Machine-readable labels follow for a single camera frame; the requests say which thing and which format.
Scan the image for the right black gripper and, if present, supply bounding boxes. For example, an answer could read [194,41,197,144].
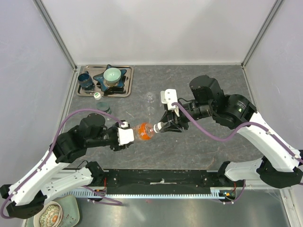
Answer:
[159,100,214,133]

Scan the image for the orange drink bottle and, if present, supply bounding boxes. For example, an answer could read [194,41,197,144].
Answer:
[132,122,155,141]

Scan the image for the clear green-label water bottle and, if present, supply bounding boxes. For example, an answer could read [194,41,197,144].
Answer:
[93,92,112,114]

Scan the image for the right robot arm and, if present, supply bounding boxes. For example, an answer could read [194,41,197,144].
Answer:
[155,75,303,189]

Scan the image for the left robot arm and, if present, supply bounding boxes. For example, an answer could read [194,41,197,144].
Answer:
[0,111,134,219]

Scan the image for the small clear empty bottle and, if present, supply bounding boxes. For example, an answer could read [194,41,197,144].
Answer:
[144,92,156,112]

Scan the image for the steel tray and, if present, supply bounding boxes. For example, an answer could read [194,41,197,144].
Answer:
[76,65,134,97]

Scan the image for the pale green bowl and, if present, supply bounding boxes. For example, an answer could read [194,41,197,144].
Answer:
[103,68,122,85]

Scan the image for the dark blue cup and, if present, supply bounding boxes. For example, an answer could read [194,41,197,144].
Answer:
[78,71,95,89]

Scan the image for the green square plate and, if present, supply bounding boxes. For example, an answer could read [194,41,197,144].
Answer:
[25,195,80,227]

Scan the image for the patterned ceramic bowl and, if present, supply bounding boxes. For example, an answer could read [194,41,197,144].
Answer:
[33,201,63,227]

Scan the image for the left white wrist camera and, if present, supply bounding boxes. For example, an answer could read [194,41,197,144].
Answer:
[118,121,134,146]

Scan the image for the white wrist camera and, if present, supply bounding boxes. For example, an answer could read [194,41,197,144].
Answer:
[118,121,134,146]
[160,89,179,117]

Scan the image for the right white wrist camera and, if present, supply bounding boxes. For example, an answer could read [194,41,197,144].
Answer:
[160,89,179,117]

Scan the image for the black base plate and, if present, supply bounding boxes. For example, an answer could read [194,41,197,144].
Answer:
[95,169,243,194]

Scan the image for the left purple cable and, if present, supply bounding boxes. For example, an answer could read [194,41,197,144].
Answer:
[0,108,126,218]

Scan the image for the purple cable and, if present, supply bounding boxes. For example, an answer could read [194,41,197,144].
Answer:
[172,102,303,205]
[0,108,126,218]

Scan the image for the slotted cable duct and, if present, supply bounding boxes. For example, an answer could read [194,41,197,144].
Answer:
[59,188,237,200]

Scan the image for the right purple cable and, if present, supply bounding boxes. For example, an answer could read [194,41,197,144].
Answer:
[172,102,303,205]

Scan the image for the left aluminium frame post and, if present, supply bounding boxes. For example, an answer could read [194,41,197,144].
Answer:
[33,0,77,71]

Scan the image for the aluminium frame post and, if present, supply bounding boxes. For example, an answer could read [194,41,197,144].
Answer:
[241,0,284,70]
[33,0,77,71]

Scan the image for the right aluminium frame post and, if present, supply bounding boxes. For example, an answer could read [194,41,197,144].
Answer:
[241,0,284,70]

